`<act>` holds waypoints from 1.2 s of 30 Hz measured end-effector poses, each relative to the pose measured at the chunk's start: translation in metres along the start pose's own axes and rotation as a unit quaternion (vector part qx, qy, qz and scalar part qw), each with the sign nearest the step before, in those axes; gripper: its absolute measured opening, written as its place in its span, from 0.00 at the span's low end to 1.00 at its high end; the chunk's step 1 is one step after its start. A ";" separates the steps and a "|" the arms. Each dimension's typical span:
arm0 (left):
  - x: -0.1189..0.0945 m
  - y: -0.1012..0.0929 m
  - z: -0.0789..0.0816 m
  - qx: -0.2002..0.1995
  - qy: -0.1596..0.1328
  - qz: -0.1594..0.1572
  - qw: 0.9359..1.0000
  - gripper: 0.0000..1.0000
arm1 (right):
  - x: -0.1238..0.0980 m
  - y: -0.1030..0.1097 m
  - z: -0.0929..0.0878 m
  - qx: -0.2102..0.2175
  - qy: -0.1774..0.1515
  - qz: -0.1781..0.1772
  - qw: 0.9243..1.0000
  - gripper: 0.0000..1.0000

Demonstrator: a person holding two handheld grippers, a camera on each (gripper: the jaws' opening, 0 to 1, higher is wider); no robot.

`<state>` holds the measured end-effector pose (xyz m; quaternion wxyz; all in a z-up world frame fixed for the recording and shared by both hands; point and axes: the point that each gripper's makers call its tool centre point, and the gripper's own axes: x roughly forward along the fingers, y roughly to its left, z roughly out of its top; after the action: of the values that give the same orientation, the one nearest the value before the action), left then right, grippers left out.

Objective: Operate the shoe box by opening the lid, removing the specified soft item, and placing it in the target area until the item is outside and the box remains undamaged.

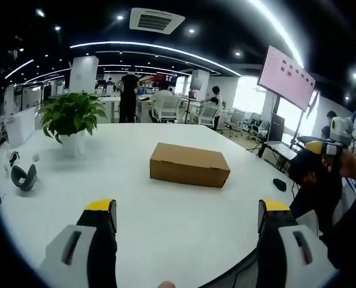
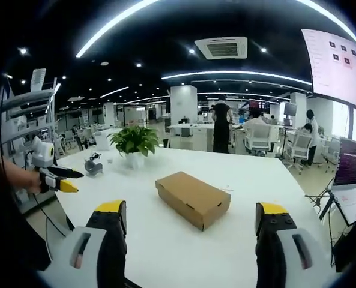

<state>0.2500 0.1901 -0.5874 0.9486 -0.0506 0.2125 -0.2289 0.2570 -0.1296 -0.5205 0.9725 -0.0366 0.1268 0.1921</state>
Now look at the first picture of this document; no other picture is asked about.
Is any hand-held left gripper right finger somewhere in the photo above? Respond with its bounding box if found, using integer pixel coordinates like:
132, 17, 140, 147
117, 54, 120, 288
256, 199, 340, 288

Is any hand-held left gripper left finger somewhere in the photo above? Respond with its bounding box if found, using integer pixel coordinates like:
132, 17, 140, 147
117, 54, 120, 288
38, 198, 118, 288

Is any brown cardboard shoe box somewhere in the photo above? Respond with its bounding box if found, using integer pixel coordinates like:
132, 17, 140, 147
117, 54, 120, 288
149, 142, 231, 189

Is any white box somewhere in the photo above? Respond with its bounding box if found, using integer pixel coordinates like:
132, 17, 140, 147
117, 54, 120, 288
4, 107, 37, 148

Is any person's right hand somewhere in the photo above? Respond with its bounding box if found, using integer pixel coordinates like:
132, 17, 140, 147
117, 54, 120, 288
322, 148, 356, 179

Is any laptop on stand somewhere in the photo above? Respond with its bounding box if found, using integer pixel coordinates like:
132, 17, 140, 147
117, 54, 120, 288
266, 113, 298, 160

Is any white plant pot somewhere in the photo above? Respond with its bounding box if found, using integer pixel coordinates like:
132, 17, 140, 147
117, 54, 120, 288
61, 130, 86, 158

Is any white mesh office chair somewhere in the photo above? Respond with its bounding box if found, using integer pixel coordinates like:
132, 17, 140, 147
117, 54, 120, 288
151, 95, 181, 123
197, 103, 219, 127

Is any green potted plant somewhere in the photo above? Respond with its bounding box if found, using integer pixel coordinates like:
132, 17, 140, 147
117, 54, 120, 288
39, 92, 107, 144

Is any ceiling air conditioner vent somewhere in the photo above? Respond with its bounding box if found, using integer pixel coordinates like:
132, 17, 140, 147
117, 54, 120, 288
128, 7, 186, 32

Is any large wall display screen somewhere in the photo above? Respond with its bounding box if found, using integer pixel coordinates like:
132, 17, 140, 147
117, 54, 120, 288
257, 44, 317, 112

